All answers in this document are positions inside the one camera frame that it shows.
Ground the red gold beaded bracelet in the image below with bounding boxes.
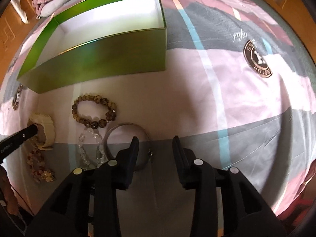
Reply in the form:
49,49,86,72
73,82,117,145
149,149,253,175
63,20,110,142
26,141,56,183

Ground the wooden bed frame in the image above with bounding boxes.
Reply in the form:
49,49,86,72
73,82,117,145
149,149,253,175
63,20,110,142
263,0,315,60

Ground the person's hand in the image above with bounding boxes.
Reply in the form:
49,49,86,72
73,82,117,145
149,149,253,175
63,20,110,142
1,166,19,216

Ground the green open cardboard box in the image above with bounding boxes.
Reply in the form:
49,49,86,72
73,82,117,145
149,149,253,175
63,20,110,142
17,0,166,94

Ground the pink grey patchwork bedsheet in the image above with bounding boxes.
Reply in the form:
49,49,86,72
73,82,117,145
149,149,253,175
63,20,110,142
1,0,315,236

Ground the clear crystal bead bracelet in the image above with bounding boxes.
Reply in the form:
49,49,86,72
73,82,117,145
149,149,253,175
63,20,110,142
78,127,108,170

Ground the brown beaded bracelet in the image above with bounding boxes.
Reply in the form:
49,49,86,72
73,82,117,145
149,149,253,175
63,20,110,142
71,94,118,130

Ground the silver metal bangle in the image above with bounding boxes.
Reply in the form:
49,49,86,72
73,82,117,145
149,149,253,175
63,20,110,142
103,122,153,172

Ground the cream white wristwatch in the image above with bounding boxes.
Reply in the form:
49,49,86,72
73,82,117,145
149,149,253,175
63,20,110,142
27,113,55,151

